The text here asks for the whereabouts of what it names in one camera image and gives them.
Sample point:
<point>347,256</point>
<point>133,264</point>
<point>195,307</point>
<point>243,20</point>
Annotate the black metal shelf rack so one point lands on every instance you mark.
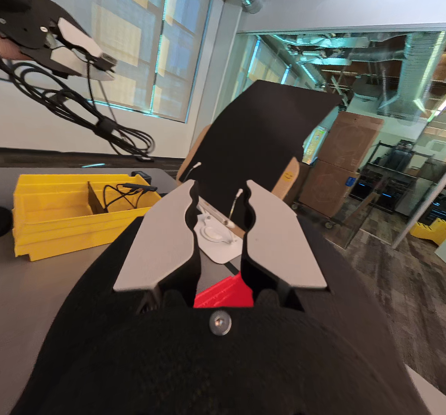
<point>390,171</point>

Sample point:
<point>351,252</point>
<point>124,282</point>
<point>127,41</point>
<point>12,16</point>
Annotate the white clip rail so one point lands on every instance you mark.
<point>216,214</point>

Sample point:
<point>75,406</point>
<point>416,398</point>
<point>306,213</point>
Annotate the yellow smiley sticker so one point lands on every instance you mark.
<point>287,176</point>

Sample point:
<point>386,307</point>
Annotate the yellow plastic bin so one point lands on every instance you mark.
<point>69,227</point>

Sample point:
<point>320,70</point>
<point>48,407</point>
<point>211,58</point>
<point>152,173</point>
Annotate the window with white blind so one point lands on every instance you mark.
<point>122,39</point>
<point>268,60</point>

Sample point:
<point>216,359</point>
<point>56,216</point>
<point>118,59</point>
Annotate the red plastic bin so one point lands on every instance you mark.
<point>223,293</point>

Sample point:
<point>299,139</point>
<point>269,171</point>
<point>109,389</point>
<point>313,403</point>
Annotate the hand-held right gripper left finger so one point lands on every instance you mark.
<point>156,248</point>

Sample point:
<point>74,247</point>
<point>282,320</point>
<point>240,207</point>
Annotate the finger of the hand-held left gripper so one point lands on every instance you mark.
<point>76,61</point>
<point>78,37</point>

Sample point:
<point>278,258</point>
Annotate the small black box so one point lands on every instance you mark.
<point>141,176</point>

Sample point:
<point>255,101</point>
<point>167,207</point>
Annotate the person's left hand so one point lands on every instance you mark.
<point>7,51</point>

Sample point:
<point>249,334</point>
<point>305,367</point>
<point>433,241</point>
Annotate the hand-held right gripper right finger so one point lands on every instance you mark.
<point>285,248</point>

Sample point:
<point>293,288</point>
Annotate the black wheeled dolly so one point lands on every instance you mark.
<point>327,224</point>

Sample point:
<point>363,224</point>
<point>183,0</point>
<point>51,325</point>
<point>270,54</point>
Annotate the brown cardboard divider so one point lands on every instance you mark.
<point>94,199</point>

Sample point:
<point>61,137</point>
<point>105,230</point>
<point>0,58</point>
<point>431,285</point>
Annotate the black fabric pad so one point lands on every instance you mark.
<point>4,221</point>

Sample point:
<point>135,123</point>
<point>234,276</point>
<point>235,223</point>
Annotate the black backdrop board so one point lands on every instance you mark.
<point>261,126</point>

